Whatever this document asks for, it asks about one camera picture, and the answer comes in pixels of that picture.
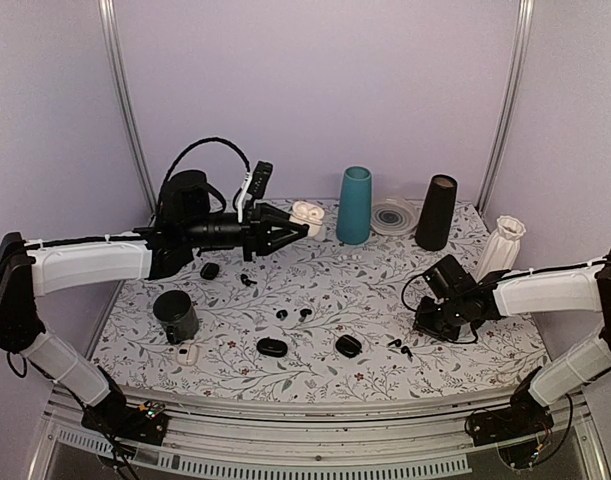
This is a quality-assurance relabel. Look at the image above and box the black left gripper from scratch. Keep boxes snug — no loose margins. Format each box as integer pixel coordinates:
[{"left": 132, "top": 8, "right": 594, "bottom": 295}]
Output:
[{"left": 183, "top": 202, "right": 308, "bottom": 261}]

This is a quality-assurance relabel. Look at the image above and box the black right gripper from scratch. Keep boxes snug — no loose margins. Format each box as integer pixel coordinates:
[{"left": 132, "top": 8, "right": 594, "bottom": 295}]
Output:
[{"left": 415, "top": 295, "right": 467, "bottom": 341}]

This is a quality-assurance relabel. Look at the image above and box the white airpods charging case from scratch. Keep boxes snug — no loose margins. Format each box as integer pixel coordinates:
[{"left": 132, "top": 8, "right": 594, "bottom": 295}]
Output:
[{"left": 289, "top": 201, "right": 326, "bottom": 241}]

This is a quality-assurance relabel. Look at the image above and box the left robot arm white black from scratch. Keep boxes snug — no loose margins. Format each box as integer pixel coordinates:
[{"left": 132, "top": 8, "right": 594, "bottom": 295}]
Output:
[{"left": 0, "top": 165, "right": 309, "bottom": 434}]

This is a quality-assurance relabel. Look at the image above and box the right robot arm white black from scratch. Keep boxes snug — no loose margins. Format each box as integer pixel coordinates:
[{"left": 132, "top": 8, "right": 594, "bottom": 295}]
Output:
[{"left": 412, "top": 249, "right": 611, "bottom": 436}]

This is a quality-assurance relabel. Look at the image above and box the small black earbud case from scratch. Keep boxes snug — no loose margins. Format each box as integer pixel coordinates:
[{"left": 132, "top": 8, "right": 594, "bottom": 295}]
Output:
[{"left": 200, "top": 262, "right": 220, "bottom": 280}]

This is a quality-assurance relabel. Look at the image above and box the black open earbud case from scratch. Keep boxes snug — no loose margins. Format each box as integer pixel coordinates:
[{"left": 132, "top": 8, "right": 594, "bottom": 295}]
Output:
[{"left": 334, "top": 334, "right": 362, "bottom": 358}]

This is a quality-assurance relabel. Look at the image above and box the black oval earbud case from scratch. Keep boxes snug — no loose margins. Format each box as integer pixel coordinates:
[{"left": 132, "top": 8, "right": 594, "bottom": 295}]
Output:
[{"left": 256, "top": 337, "right": 288, "bottom": 358}]

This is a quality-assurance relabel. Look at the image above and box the white earbud case front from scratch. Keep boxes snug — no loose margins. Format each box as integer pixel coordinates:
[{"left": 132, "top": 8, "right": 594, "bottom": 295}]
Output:
[{"left": 176, "top": 344, "right": 200, "bottom": 367}]

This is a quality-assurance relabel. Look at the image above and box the black earbud pair back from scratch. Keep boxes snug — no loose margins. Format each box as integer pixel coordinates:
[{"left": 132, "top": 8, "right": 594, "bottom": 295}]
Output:
[{"left": 240, "top": 274, "right": 257, "bottom": 286}]

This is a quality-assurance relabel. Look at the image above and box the white ribbed vase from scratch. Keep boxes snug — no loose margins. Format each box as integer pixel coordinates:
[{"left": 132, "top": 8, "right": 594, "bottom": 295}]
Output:
[{"left": 473, "top": 215, "right": 526, "bottom": 282}]

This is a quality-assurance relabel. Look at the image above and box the dark brown tall cup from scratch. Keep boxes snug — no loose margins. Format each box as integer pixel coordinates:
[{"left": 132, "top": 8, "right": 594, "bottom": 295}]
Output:
[{"left": 415, "top": 174, "right": 458, "bottom": 251}]

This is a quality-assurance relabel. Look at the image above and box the teal tall cup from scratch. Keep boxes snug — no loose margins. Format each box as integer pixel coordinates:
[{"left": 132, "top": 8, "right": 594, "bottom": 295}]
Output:
[{"left": 336, "top": 166, "right": 372, "bottom": 245}]

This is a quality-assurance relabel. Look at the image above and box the spiral pattern ceramic bowl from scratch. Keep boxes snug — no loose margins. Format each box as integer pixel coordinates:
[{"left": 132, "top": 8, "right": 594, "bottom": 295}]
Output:
[{"left": 371, "top": 198, "right": 419, "bottom": 236}]

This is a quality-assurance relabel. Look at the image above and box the dark grey mug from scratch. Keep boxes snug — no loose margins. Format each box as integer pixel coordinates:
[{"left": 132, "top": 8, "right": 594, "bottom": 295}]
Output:
[{"left": 153, "top": 290, "right": 199, "bottom": 345}]

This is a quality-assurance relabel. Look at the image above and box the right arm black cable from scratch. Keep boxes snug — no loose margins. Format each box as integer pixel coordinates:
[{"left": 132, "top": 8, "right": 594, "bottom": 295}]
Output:
[{"left": 400, "top": 272, "right": 479, "bottom": 346}]

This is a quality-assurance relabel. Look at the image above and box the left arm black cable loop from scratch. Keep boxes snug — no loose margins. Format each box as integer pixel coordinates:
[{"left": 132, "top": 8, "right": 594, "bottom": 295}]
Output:
[{"left": 163, "top": 136, "right": 251, "bottom": 186}]

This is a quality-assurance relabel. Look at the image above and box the right aluminium frame post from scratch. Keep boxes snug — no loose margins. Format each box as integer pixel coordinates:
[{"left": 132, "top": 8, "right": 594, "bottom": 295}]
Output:
[{"left": 475, "top": 0, "right": 535, "bottom": 216}]

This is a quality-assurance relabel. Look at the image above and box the aluminium frame post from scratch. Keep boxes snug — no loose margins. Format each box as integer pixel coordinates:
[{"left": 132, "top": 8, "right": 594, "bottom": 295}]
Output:
[
  {"left": 98, "top": 0, "right": 156, "bottom": 213},
  {"left": 475, "top": 0, "right": 535, "bottom": 216}
]

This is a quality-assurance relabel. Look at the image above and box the front aluminium rail base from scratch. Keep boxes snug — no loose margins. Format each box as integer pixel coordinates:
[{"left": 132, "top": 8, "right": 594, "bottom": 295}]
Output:
[{"left": 29, "top": 387, "right": 611, "bottom": 479}]

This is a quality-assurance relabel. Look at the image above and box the left aluminium frame post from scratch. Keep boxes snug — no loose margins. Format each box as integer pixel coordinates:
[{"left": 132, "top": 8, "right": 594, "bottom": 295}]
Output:
[{"left": 98, "top": 0, "right": 156, "bottom": 213}]

